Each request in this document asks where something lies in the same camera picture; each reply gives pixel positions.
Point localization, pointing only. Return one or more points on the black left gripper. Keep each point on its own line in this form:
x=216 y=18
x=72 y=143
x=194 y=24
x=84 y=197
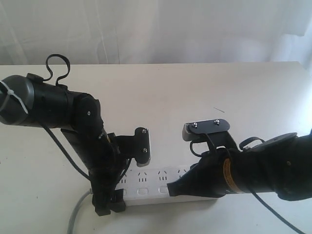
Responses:
x=107 y=159

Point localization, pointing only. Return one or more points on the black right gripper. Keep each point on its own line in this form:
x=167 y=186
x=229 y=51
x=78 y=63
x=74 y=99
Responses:
x=212 y=176

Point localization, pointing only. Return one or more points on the white five-outlet power strip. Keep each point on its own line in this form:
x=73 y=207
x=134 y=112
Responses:
x=149 y=186

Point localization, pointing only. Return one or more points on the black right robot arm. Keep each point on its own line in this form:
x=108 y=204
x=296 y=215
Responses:
x=282 y=165

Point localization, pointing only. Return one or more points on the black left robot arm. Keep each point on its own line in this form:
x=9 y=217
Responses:
x=29 y=101

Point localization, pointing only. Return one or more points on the white backdrop curtain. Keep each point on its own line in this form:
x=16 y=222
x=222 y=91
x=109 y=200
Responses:
x=155 y=31

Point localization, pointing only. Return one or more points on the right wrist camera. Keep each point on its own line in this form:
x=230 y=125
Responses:
x=214 y=132

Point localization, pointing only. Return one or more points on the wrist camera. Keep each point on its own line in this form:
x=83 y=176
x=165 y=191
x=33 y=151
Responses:
x=214 y=132
x=136 y=146

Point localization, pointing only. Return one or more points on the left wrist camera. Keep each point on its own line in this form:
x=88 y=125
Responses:
x=136 y=146

